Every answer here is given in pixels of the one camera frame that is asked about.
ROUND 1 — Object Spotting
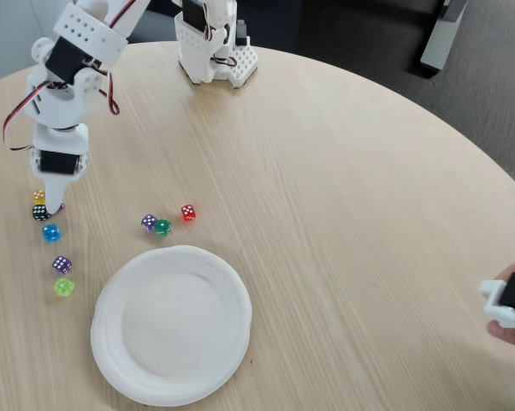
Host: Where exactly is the dark grey chair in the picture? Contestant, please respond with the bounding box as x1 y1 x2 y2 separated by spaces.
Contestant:
120 0 181 46

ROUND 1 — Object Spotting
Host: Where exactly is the white paper plate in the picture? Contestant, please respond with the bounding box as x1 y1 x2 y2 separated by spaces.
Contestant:
90 244 253 408

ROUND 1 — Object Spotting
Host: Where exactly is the grey desk leg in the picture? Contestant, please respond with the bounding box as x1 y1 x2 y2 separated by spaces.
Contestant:
419 0 468 74

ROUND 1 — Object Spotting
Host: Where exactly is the white leader arm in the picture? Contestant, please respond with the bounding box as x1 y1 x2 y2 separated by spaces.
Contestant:
478 271 515 337

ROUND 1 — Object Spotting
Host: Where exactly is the lime green translucent die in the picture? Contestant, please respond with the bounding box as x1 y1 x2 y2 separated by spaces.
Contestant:
53 277 75 299

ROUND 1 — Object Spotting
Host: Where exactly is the person's hand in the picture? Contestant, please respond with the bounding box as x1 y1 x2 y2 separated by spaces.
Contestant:
487 261 515 351

